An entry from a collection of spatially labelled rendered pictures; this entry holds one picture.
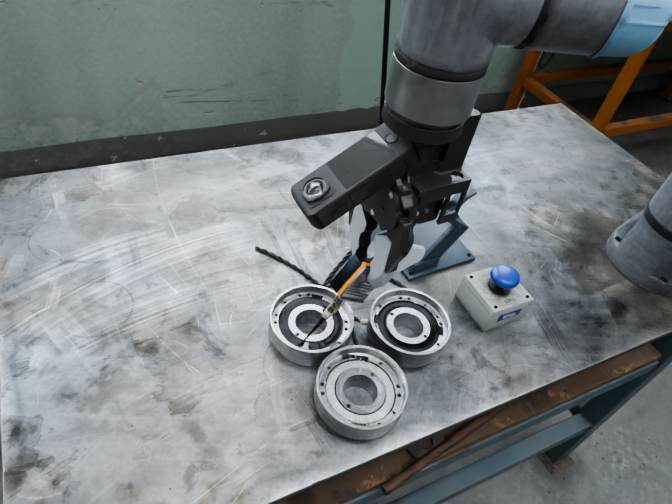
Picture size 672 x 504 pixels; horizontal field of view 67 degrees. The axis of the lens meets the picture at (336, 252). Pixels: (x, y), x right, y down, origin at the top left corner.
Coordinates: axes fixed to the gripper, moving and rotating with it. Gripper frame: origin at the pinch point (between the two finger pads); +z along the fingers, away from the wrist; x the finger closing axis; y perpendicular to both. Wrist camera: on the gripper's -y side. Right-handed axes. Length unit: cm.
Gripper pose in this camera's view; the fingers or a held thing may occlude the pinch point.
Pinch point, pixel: (363, 271)
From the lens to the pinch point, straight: 56.5
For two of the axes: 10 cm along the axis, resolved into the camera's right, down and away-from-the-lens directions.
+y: 8.7, -2.5, 4.2
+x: -4.6, -6.7, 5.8
